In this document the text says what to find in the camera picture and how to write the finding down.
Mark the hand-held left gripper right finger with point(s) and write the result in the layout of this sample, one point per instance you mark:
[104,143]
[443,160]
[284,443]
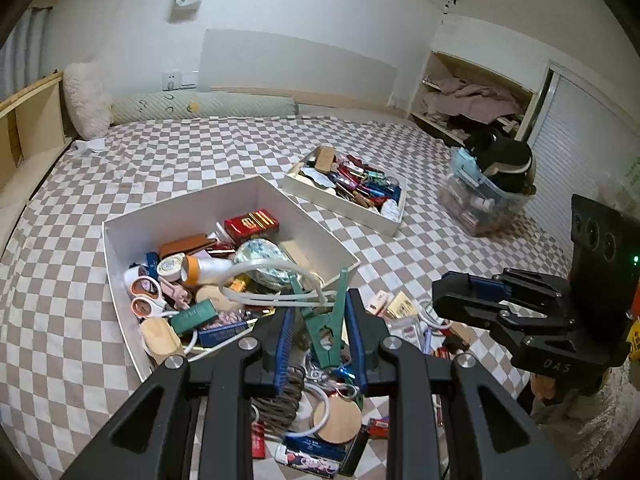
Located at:
[356,340]

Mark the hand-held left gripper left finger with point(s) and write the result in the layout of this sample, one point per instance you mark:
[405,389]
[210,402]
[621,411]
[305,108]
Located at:
[285,350]

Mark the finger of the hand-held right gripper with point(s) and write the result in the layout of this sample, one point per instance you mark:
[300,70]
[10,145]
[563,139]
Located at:
[465,305]
[487,285]

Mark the green clothespin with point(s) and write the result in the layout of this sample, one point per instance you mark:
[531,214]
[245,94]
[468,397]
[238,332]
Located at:
[325,325]

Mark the black lighter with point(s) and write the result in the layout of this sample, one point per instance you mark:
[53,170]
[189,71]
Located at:
[355,452]

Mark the white cardboard shoe box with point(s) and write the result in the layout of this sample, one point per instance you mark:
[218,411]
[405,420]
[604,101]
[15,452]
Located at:
[150,210]

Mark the person's right forearm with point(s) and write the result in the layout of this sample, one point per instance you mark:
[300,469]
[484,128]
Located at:
[590,422]

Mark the person's right hand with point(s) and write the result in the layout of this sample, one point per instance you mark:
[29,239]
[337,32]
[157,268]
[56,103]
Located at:
[542,386]

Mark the small beige printed box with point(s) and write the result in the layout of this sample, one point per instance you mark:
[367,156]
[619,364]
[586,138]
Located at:
[378,302]
[402,306]

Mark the dark blue printed lighter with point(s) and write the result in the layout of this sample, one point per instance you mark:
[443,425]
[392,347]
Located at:
[222,335]

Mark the clear plastic storage bin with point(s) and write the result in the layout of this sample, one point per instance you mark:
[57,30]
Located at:
[480,210]

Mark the round wooden disc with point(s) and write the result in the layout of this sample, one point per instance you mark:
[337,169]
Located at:
[337,420]

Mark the orange red lighter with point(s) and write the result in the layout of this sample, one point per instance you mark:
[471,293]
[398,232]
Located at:
[379,427]

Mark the floral round pouch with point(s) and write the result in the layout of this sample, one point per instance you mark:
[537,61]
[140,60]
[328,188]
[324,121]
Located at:
[262,260]

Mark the red metallic lighter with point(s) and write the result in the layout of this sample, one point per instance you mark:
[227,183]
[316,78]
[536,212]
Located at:
[257,440]

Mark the dark green carton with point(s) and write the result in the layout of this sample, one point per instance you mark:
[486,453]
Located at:
[194,316]

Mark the blue metallic lighter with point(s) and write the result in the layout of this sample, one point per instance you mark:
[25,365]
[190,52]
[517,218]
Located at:
[312,445]

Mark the white bottle orange cap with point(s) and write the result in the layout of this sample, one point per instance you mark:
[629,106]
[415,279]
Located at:
[210,268]

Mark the pink patterned lighter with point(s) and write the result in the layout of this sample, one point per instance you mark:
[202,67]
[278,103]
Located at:
[305,462]

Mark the small rounded wooden piece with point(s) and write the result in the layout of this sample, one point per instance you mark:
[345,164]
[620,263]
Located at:
[161,342]

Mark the black bag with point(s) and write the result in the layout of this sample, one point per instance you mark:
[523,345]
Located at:
[505,157]

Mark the red cigarette pack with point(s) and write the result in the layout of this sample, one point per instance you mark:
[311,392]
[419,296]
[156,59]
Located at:
[252,225]

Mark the shallow white box lid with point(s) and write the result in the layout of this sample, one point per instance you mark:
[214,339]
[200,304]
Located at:
[345,210]

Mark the white tape roll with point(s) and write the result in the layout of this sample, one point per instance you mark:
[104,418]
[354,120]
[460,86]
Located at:
[171,267]

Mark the brown leather wallet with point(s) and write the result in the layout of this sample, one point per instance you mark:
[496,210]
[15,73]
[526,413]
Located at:
[185,247]

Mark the white pink scissors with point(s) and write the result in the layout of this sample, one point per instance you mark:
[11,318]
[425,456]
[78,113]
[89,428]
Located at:
[147,292]

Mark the pile of assorted lighters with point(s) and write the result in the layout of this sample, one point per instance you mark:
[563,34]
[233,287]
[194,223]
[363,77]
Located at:
[360,180]

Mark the white slatted door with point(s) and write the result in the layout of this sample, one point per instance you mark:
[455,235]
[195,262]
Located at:
[590,125]

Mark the pink clothes pile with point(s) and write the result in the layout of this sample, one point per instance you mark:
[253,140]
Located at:
[475,100]

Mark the wooden open cabinet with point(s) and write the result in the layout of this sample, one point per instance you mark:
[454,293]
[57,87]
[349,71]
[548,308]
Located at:
[530,85]

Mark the checkered bed sheet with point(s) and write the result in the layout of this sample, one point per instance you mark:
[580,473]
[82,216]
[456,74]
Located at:
[75,260]

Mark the green bolster pillow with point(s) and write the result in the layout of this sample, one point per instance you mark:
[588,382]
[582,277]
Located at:
[210,107]

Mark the white paper scrap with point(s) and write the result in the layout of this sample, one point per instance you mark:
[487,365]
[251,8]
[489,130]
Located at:
[90,146]

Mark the white fluffy pillow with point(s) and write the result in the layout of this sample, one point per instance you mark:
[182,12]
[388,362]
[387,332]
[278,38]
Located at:
[87,102]

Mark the wooden bedside shelf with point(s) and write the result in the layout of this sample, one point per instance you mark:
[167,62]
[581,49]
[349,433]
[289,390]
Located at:
[35,120]

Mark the grey curtain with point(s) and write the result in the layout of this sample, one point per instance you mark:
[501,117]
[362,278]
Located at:
[25,50]

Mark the wide white wall socket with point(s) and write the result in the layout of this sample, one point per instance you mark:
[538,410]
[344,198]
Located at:
[180,81]

